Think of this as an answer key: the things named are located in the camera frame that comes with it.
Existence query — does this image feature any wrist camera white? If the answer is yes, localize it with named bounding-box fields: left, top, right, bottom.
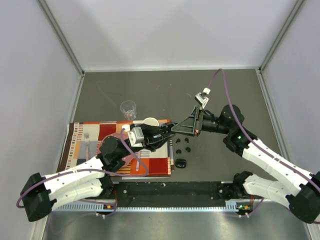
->
left=194, top=87, right=211, bottom=110
left=122, top=124, right=144, bottom=148

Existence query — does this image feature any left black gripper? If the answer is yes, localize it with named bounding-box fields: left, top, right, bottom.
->
left=118, top=124, right=175, bottom=159

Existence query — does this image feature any aluminium frame post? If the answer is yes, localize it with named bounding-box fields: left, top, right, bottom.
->
left=36, top=0, right=85, bottom=76
left=258, top=0, right=306, bottom=74

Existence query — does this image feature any white comb cable duct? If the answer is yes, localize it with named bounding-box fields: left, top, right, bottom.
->
left=54, top=201, right=253, bottom=213

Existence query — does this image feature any knife with orange handle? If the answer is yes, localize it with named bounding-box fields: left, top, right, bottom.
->
left=135, top=151, right=141, bottom=172

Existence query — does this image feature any aluminium frame post left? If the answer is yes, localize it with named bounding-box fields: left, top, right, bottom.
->
left=36, top=0, right=85, bottom=76

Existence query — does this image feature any silver fork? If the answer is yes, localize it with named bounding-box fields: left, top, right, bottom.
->
left=84, top=132, right=90, bottom=161

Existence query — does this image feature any black open earbud case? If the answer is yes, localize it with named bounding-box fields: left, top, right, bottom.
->
left=175, top=158, right=187, bottom=169

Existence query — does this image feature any white blue mug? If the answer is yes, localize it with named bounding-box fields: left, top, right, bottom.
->
left=142, top=117, right=160, bottom=127

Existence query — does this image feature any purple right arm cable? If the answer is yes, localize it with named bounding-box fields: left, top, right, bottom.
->
left=207, top=68, right=320, bottom=218

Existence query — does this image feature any clear plastic cup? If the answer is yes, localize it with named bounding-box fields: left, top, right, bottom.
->
left=120, top=100, right=137, bottom=121

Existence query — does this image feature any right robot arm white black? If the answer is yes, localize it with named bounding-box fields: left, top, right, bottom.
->
left=171, top=104, right=320, bottom=224

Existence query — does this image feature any orange patterned placemat cloth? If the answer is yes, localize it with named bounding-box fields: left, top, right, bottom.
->
left=57, top=119, right=174, bottom=178

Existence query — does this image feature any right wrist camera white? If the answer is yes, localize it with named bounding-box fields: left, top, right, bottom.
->
left=194, top=87, right=211, bottom=110

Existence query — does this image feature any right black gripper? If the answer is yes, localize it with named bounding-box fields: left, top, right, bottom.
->
left=171, top=106, right=231, bottom=137

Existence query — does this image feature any pink polka dot plate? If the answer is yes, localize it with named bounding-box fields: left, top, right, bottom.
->
left=97, top=133, right=133, bottom=173

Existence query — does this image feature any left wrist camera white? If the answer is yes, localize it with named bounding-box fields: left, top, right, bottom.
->
left=122, top=124, right=144, bottom=148

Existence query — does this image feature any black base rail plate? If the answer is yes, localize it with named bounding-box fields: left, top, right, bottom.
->
left=115, top=181, right=239, bottom=208

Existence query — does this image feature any aluminium frame post right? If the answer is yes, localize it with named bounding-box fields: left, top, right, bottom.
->
left=258, top=0, right=306, bottom=74

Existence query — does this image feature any black round earbud case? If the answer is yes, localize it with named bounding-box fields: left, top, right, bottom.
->
left=161, top=125, right=173, bottom=135

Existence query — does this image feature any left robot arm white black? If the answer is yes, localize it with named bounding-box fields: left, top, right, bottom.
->
left=16, top=122, right=176, bottom=222

